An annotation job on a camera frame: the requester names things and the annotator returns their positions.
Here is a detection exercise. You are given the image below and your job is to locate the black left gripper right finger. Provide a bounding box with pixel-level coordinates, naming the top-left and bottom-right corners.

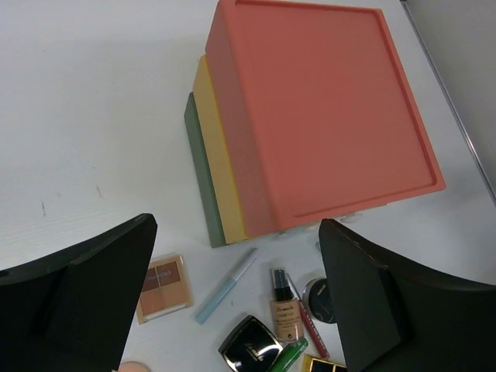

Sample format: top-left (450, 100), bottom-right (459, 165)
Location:
top-left (319, 219), bottom-right (495, 371)

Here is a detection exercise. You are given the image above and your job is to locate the coral top drawer unit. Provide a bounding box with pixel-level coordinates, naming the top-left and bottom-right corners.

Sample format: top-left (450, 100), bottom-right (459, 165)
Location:
top-left (205, 1), bottom-right (446, 237)

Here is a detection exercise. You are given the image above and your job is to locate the red lip gloss tube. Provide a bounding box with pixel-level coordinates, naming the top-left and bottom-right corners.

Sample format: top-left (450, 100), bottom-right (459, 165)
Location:
top-left (286, 274), bottom-right (329, 359)

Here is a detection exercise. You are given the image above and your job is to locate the green bottom drawer unit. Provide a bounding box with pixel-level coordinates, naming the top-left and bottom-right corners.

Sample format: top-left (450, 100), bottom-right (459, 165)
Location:
top-left (184, 92), bottom-right (226, 248)

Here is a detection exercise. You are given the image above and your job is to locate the beige foundation pump bottle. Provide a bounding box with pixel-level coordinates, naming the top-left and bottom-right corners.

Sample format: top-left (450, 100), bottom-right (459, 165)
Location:
top-left (271, 268), bottom-right (305, 343)

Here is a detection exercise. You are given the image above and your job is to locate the beige eyeshadow palette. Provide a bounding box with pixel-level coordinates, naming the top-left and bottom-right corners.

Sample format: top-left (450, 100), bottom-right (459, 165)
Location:
top-left (136, 254), bottom-right (194, 325)

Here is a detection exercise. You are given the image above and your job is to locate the green lipstick tube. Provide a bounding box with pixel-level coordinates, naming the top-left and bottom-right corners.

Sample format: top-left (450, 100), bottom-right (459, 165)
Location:
top-left (270, 338), bottom-right (308, 372)

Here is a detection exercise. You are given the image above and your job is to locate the black gold square compact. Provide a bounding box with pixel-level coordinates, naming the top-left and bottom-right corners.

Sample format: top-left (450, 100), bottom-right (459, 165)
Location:
top-left (218, 315), bottom-right (284, 372)

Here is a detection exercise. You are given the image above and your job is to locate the round black powder jar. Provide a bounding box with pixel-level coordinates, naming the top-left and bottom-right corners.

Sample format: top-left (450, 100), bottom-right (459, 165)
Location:
top-left (302, 277), bottom-right (336, 324)

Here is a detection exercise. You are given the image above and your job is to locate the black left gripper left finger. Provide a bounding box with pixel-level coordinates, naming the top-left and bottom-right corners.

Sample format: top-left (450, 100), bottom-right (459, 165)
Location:
top-left (1, 213), bottom-right (157, 371)

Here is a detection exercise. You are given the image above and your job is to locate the black gold lipstick case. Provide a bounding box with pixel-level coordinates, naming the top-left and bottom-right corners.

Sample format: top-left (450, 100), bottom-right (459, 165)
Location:
top-left (301, 354), bottom-right (347, 372)

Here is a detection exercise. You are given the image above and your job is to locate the yellow middle drawer unit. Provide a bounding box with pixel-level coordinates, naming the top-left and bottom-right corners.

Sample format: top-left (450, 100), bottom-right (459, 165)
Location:
top-left (193, 56), bottom-right (248, 244)

